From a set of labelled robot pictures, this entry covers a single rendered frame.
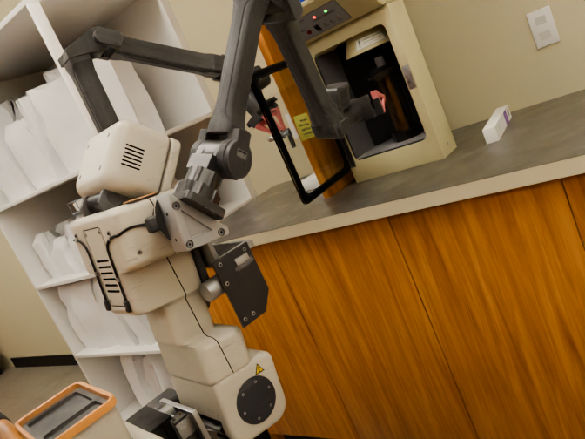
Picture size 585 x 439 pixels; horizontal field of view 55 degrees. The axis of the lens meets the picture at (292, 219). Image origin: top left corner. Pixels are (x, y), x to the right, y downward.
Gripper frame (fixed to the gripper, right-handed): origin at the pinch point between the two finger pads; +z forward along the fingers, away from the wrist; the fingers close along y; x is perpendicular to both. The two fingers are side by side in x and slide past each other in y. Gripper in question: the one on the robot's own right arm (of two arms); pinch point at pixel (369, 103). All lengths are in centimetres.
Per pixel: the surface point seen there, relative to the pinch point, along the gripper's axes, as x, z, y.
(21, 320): 76, 46, 417
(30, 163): -29, -13, 166
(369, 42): -15.9, 7.3, -3.4
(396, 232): 32.9, -23.2, -6.2
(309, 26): -27.1, -1.6, 8.2
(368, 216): 25.8, -26.1, -1.7
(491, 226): 36, -23, -32
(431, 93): 5.0, 11.1, -14.1
